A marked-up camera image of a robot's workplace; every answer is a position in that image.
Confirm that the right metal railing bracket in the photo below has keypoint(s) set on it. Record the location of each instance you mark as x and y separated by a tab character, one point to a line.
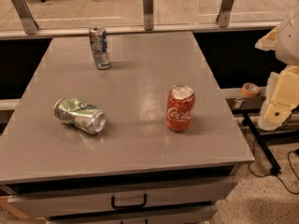
223	17

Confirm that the upper grey drawer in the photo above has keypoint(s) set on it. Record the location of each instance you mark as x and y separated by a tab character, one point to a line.
84	201

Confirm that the left metal railing bracket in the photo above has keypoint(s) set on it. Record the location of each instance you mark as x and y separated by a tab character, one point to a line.
29	25

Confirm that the metal railing bracket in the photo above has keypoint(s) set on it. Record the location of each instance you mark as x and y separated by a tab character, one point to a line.
148	14
223	17
29	25

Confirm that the grey drawer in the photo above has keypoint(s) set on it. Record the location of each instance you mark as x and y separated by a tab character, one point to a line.
84	201
179	215

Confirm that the blue silver soda can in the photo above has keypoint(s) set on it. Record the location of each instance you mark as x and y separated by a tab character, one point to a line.
98	44

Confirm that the black drawer handle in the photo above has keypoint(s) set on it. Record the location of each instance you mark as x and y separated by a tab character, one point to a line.
129	202

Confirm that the green crushed soda can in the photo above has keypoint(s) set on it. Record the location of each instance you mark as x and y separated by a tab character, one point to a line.
89	118

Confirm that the red Coca-Cola can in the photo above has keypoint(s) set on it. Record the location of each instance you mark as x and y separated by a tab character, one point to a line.
179	109

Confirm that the orange tape roll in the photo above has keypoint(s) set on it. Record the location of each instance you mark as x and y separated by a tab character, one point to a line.
250	90

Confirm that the middle metal railing bracket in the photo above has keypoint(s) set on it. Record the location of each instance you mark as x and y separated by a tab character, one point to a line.
148	14

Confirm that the black metal table leg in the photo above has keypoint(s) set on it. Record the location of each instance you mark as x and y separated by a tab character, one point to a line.
275	169

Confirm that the lower grey drawer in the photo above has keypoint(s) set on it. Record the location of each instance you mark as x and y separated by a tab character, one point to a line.
179	215

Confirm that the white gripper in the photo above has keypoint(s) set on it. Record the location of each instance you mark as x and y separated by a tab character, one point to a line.
290	42

